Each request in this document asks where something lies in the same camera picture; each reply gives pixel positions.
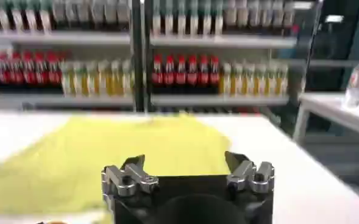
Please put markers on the clear plastic bottle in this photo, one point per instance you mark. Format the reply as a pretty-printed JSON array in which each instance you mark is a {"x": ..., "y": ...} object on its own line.
[{"x": 357, "y": 82}]

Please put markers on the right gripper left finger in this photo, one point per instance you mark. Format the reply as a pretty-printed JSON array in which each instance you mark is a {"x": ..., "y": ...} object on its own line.
[{"x": 127, "y": 179}]

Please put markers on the shelf rack with drink bottles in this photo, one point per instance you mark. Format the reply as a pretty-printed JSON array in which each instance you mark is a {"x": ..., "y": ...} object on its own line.
[{"x": 182, "y": 70}]

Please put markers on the small white side table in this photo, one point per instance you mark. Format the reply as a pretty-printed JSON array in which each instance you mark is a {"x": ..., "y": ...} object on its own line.
[{"x": 334, "y": 111}]

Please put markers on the yellow-green printed shirt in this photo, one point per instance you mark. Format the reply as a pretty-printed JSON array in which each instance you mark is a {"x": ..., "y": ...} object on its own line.
[{"x": 106, "y": 158}]

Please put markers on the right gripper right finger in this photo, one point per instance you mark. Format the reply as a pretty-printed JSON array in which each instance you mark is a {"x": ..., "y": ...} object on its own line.
[{"x": 249, "y": 178}]

